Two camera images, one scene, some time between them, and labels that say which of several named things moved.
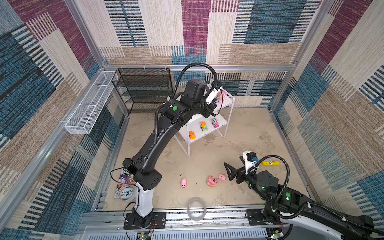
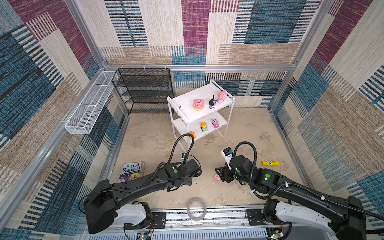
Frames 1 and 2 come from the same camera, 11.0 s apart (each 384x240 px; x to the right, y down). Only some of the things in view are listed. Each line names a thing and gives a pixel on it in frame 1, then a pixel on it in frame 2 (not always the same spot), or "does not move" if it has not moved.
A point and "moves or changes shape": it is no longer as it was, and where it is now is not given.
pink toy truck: x=215 y=123 does not move
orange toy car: x=192 y=135 does not move
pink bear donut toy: x=212 y=181 moves or changes shape
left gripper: x=209 y=109 to x=189 y=182
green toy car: x=203 y=126 does not move
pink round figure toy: x=224 y=94 does not move
